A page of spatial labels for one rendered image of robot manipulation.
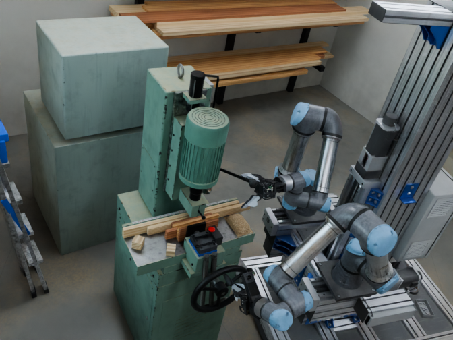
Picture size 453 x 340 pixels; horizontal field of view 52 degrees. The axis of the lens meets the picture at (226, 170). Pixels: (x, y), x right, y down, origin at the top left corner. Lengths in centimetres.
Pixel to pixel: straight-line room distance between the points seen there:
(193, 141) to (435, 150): 106
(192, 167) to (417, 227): 118
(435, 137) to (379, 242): 62
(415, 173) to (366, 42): 339
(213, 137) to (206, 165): 14
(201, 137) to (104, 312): 151
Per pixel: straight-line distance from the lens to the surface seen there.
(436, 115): 209
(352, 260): 221
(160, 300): 231
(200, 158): 190
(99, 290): 311
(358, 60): 560
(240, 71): 441
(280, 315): 175
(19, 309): 307
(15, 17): 392
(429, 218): 249
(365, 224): 178
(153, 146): 220
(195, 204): 211
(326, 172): 221
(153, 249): 212
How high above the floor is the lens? 246
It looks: 37 degrees down
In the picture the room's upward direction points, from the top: 12 degrees clockwise
